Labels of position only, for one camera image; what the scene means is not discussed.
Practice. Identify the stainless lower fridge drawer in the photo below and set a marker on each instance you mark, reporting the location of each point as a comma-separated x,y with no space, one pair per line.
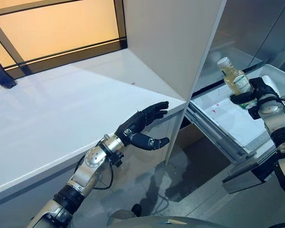
242,186

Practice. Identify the dark purple cloth sleeve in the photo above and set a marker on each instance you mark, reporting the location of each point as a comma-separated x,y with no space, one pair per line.
2,73

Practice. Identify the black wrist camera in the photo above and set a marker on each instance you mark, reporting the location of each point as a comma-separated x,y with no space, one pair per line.
254,112
117,161

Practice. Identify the amber window dark frame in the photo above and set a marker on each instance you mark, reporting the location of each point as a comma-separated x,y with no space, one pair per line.
61,28

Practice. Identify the brown inner fridge panel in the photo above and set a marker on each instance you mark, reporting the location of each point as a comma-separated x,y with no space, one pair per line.
190,135

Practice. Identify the clear tea bottle white cap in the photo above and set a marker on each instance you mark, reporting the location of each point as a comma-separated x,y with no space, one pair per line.
230,71

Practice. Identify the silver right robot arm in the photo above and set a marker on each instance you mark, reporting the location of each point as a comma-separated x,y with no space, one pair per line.
273,114

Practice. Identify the tall white cabinet panel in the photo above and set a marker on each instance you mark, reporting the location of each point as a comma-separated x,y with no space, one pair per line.
171,35

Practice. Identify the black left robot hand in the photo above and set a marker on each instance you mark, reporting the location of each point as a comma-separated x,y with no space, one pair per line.
133,126

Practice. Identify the stainless steel fridge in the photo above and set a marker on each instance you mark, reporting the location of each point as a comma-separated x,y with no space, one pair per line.
251,28

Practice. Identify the grey robot torso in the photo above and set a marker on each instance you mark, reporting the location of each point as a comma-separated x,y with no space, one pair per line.
156,222

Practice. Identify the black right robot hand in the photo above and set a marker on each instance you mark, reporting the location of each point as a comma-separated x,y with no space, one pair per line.
263,88

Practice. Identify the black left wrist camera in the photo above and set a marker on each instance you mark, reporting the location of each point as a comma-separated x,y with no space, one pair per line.
117,161

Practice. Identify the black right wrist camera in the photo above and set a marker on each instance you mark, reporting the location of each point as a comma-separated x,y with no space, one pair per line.
254,112

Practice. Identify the white fridge drawer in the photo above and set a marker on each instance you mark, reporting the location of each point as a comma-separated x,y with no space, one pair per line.
228,123

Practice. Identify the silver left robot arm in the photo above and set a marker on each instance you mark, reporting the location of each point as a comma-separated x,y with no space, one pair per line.
95,159

